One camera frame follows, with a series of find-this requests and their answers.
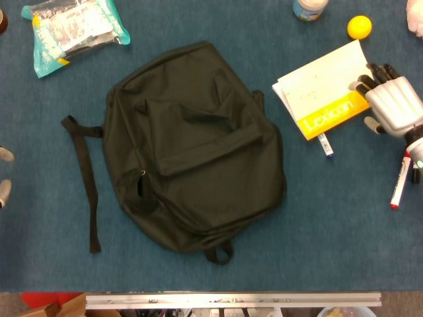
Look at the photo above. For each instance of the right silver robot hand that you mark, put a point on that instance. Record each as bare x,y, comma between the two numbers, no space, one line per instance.
396,105

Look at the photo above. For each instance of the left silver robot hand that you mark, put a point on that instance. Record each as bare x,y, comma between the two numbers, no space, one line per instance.
5,155

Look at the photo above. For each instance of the yellow white Lexicon book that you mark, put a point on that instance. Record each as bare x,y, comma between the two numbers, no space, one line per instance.
324,86

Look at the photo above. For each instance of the black fabric backpack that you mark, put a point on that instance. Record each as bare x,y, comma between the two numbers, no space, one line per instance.
198,165

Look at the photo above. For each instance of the black whiteboard marker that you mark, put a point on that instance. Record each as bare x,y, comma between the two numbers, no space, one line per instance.
415,176

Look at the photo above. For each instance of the red whiteboard marker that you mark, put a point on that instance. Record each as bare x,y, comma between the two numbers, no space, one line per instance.
400,181

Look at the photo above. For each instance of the blue whiteboard marker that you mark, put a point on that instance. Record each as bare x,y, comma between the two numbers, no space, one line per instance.
326,147

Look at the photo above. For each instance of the yellow ball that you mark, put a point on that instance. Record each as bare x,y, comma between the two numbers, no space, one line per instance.
359,27

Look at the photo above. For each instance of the white crumpled plastic bag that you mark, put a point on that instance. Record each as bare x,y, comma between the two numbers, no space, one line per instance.
417,16

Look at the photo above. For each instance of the jar with blue label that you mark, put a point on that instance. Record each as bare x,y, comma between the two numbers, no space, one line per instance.
310,10

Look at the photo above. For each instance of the teal snack packet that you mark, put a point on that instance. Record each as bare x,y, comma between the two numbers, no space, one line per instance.
66,33

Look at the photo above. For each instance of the red box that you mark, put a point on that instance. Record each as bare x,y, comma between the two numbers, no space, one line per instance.
43,298

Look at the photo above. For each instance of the brown cardboard box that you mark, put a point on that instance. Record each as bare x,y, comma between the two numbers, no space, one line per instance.
66,308

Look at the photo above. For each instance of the light blue plastic tub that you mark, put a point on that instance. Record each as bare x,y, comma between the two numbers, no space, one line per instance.
347,312

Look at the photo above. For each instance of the aluminium profile rail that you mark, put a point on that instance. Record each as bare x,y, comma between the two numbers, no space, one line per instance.
231,300

